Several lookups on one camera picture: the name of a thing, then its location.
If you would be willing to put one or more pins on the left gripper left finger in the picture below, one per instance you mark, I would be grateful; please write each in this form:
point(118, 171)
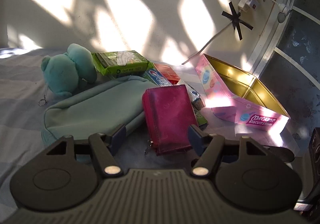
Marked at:
point(103, 149)

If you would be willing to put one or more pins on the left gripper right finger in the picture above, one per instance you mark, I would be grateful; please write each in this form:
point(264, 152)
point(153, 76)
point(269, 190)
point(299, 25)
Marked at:
point(208, 147)

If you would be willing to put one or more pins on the green toothpaste box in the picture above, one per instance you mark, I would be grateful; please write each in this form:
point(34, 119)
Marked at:
point(198, 105)

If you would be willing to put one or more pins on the teal fabric pouch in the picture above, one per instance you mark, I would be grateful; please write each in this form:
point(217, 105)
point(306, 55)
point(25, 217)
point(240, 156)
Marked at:
point(99, 109)

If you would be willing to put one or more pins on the magenta wallet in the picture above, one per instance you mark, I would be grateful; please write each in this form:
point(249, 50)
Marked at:
point(168, 113)

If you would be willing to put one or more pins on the red cigarette pack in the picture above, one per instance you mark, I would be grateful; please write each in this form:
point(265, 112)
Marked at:
point(168, 73)

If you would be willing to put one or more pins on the teal plush bear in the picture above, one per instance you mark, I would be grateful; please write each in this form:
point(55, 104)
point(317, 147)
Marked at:
point(66, 73)

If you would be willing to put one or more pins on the green tissue pack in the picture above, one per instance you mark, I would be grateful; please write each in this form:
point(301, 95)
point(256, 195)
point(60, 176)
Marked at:
point(120, 63)

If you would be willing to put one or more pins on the crest toothpaste box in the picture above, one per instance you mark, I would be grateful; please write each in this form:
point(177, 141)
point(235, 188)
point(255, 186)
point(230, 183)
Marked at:
point(154, 76)

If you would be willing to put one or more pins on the pink macaron biscuit tin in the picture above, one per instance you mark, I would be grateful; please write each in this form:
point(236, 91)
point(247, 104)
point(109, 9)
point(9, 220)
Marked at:
point(239, 97)

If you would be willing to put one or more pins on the patterned glass door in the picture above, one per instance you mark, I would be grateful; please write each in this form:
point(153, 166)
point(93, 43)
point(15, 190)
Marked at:
point(289, 67)

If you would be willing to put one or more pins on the black tape cross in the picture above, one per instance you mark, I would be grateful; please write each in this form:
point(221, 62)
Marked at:
point(235, 19)

